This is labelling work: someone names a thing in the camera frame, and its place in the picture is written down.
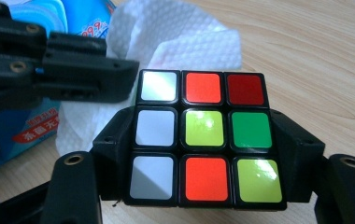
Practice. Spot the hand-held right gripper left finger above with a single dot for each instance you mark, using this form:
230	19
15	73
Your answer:
116	149

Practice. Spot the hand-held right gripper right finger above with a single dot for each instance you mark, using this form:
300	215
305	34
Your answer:
294	158

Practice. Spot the blue wet wipes packet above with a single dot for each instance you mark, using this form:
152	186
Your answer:
26	133

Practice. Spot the colourful puzzle cube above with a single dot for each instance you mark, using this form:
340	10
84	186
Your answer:
203	130

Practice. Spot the white wet wipe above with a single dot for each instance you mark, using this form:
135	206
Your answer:
172	37

